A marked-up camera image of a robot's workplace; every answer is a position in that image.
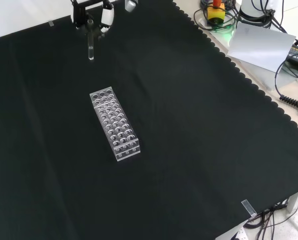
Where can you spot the clear tape strip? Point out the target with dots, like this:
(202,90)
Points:
(51,23)
(249,208)

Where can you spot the pale board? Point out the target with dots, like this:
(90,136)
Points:
(260,47)

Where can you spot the clear glass test tube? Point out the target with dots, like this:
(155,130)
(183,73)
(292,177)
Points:
(90,47)

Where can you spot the clear acrylic test tube rack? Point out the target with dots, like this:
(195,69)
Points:
(115,125)

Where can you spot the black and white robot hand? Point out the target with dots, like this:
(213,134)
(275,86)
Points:
(79,12)

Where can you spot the white table leg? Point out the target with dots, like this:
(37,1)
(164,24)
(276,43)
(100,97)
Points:
(295,200)

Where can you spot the white power strip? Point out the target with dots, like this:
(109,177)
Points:
(240,233)

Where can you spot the yellow stop button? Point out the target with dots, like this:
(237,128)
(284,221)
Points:
(216,13)

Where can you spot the black bench cloth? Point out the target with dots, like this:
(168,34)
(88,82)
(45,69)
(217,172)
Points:
(164,130)

